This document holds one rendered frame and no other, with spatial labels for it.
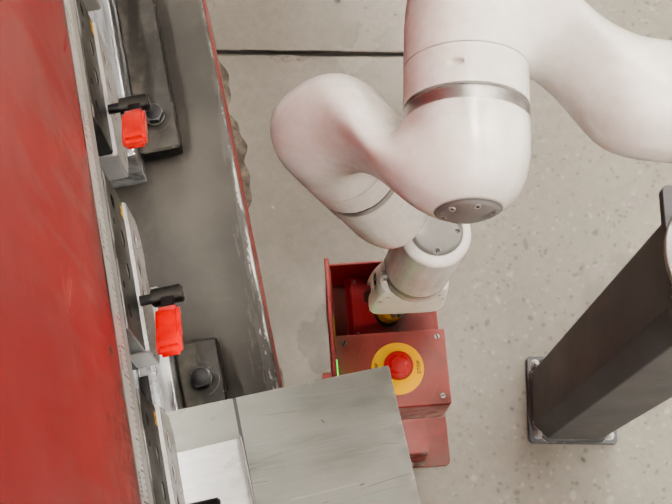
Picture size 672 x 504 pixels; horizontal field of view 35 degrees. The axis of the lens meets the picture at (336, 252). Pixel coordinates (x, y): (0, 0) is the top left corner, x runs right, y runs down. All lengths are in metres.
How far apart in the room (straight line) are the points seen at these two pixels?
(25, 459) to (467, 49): 0.47
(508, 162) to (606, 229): 1.62
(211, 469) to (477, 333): 1.16
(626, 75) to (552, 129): 1.61
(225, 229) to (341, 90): 0.57
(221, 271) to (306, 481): 0.33
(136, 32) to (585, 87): 0.80
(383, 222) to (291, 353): 1.22
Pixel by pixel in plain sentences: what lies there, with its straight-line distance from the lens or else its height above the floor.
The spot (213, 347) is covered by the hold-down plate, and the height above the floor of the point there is 0.91.
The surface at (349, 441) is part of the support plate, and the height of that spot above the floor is 1.00.
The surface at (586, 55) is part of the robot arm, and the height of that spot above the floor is 1.46.
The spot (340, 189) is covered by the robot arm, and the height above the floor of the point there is 1.31.
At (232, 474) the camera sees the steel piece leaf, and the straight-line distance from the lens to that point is 1.23.
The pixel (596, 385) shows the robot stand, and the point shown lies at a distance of 1.77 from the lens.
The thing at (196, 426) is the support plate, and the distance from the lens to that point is 1.24.
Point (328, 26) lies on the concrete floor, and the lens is 2.55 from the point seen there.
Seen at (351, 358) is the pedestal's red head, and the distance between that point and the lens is 1.47.
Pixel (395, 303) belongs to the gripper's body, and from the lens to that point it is 1.41.
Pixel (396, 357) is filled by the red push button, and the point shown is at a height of 0.81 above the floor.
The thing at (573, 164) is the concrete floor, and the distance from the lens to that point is 2.46.
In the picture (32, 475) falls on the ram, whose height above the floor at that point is 1.71.
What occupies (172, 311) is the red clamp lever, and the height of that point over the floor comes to 1.29.
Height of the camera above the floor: 2.22
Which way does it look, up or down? 72 degrees down
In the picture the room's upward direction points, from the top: straight up
